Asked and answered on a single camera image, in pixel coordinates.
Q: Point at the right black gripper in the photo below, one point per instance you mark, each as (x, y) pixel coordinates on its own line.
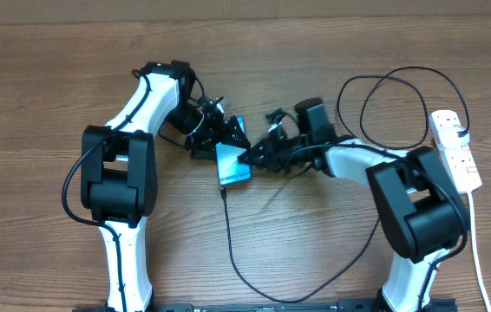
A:
(273, 160)

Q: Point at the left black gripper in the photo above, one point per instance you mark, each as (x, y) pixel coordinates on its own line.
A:
(212, 134)

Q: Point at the blue Galaxy smartphone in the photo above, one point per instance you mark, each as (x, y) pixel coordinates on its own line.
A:
(230, 171)

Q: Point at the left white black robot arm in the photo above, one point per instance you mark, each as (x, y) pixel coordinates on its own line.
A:
(113, 186)

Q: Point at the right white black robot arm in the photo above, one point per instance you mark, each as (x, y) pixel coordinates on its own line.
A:
(421, 213)

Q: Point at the white USB charger plug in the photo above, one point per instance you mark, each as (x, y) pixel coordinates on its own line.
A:
(451, 138)

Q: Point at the white power strip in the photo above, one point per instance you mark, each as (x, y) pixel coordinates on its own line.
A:
(459, 162)

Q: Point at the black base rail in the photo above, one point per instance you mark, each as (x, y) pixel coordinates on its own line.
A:
(343, 305)

